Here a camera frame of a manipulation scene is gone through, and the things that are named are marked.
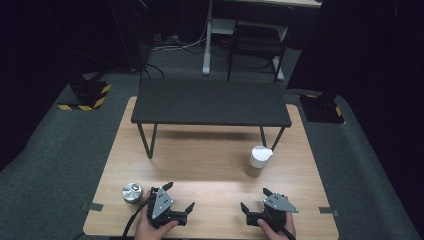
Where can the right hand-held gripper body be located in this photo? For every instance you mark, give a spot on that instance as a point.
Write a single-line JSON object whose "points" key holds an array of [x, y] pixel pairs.
{"points": [[278, 203]]}

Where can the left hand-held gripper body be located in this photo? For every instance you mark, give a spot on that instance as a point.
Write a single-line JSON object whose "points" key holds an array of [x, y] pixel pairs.
{"points": [[162, 204]]}

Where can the glass jar with silver lid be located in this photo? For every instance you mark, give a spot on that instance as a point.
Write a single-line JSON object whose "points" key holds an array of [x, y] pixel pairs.
{"points": [[132, 192]]}

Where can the white cup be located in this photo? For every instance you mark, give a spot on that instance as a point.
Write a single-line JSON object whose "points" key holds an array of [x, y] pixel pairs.
{"points": [[260, 156]]}

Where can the black shelf with metal legs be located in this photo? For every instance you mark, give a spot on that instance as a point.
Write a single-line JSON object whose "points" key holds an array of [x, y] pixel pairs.
{"points": [[210, 101]]}

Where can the person's right hand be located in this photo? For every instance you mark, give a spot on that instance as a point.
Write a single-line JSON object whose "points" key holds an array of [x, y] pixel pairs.
{"points": [[283, 233]]}

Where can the person's left hand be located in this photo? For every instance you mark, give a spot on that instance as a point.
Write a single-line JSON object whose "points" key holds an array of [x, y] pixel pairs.
{"points": [[146, 230]]}

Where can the grey tape strip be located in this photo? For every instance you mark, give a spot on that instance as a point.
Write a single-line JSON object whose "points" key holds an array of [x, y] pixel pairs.
{"points": [[329, 211], [92, 207]]}

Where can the stand base with striped tape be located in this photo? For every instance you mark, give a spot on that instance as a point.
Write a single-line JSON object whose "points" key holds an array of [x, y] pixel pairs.
{"points": [[321, 109], [87, 95]]}

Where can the black chair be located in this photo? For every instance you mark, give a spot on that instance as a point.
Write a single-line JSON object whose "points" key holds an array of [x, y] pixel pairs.
{"points": [[256, 36]]}

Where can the white desk frame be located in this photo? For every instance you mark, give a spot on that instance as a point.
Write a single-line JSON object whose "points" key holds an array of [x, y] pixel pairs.
{"points": [[207, 40]]}

